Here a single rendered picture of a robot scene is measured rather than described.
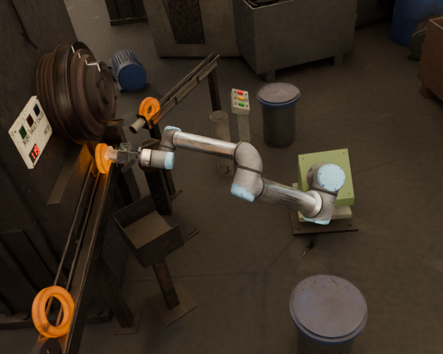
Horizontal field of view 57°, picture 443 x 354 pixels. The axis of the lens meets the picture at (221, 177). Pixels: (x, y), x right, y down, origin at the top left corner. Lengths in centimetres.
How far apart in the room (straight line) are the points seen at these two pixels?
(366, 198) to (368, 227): 26
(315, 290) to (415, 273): 83
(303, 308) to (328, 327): 13
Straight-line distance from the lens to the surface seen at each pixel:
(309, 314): 183
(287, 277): 245
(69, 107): 188
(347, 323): 183
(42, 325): 168
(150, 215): 204
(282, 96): 311
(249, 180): 189
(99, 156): 218
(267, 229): 268
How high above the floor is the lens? 201
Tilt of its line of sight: 41 degrees down
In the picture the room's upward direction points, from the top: 9 degrees counter-clockwise
